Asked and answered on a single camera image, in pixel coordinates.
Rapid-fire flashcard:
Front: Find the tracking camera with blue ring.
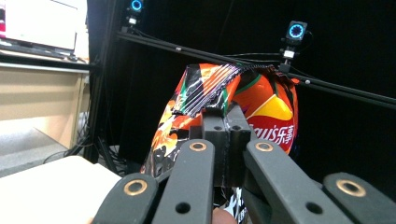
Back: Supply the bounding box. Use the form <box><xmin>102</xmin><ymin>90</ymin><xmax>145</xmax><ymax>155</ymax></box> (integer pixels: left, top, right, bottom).
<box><xmin>125</xmin><ymin>0</ymin><xmax>145</xmax><ymax>31</ymax></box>
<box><xmin>278</xmin><ymin>20</ymin><xmax>309</xmax><ymax>75</ymax></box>

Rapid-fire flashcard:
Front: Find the orange chip bag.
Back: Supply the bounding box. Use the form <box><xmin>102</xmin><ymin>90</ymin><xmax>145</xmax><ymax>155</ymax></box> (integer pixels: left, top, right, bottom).
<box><xmin>139</xmin><ymin>63</ymin><xmax>300</xmax><ymax>224</ymax></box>

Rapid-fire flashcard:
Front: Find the black metal stand post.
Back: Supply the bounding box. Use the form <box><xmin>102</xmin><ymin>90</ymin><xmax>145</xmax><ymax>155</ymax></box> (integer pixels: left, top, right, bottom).
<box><xmin>83</xmin><ymin>0</ymin><xmax>118</xmax><ymax>164</ymax></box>

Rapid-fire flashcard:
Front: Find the black curtain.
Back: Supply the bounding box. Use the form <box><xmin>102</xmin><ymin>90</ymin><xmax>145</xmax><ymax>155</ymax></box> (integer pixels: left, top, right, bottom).
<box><xmin>87</xmin><ymin>0</ymin><xmax>396</xmax><ymax>200</ymax></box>

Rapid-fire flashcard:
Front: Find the bundle of black cables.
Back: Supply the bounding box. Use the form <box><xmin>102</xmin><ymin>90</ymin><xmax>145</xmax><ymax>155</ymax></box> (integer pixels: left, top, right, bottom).
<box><xmin>42</xmin><ymin>110</ymin><xmax>129</xmax><ymax>176</ymax></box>

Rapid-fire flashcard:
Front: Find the beige wooden desk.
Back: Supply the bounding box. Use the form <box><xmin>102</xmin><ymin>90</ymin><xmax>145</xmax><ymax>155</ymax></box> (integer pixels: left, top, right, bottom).
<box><xmin>0</xmin><ymin>50</ymin><xmax>92</xmax><ymax>150</ymax></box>

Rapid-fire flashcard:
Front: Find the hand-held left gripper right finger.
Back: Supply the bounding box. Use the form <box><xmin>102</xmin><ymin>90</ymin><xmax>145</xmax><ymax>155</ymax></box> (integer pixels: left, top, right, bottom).
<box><xmin>226</xmin><ymin>102</ymin><xmax>252</xmax><ymax>188</ymax></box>

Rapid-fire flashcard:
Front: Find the black metal rail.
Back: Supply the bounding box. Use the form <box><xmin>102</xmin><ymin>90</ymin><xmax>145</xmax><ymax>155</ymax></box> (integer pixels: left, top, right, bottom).
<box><xmin>116</xmin><ymin>31</ymin><xmax>396</xmax><ymax>110</ymax></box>

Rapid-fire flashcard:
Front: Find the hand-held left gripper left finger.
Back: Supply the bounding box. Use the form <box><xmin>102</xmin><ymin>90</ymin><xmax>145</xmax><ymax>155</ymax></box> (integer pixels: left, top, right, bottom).
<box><xmin>189</xmin><ymin>105</ymin><xmax>231</xmax><ymax>188</ymax></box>

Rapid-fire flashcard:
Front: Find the white monitor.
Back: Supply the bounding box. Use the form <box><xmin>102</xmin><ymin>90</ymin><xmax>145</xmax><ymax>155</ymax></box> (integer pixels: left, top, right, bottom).
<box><xmin>0</xmin><ymin>0</ymin><xmax>79</xmax><ymax>51</ymax></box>

